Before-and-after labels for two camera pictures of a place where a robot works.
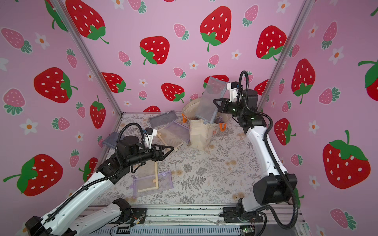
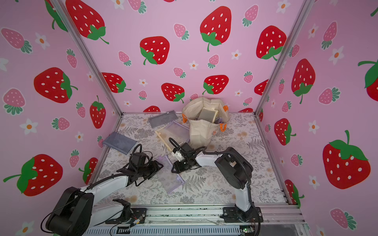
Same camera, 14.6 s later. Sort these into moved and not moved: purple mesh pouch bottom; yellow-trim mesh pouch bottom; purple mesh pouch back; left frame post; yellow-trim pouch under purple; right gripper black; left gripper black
Moved: right gripper black; purple mesh pouch bottom; yellow-trim mesh pouch bottom; left gripper black
Not moved: purple mesh pouch back; left frame post; yellow-trim pouch under purple
